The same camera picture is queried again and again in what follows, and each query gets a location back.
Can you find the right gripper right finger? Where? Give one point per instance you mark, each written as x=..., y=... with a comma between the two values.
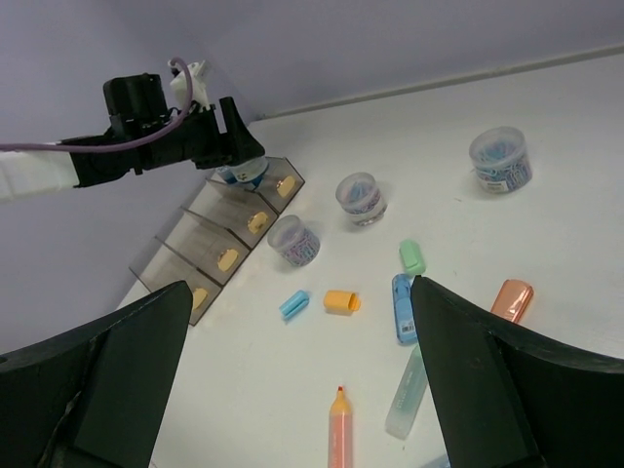
x=507, y=396

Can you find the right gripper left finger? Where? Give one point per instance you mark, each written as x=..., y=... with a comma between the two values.
x=95, y=396

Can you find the blue lid jar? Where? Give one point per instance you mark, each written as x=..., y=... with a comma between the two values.
x=249, y=174

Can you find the clear paperclip jar small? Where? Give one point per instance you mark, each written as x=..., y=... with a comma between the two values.
x=293, y=240

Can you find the blue highlighter with cap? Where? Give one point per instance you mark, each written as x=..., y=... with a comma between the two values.
x=402, y=309

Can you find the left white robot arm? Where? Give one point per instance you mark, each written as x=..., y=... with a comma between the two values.
x=144, y=135

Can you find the clear organizer bin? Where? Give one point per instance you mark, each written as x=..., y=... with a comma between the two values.
x=158, y=265
x=243, y=213
x=279, y=186
x=208, y=246

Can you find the blue clear highlighter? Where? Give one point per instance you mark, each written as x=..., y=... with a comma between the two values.
x=439, y=462

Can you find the orange highlighter cap large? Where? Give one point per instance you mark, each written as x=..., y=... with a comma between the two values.
x=513, y=300

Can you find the green highlighter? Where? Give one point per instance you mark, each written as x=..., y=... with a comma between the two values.
x=408, y=397

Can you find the small blue cap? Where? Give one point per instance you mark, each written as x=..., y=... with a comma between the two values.
x=294, y=305

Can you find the orange highlighter pen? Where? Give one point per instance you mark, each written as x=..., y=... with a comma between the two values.
x=340, y=451

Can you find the small green cap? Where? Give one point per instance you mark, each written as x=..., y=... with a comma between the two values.
x=412, y=258

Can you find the small orange cap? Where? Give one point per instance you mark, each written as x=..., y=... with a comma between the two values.
x=342, y=302

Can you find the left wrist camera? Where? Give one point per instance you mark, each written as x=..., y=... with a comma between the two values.
x=198, y=91

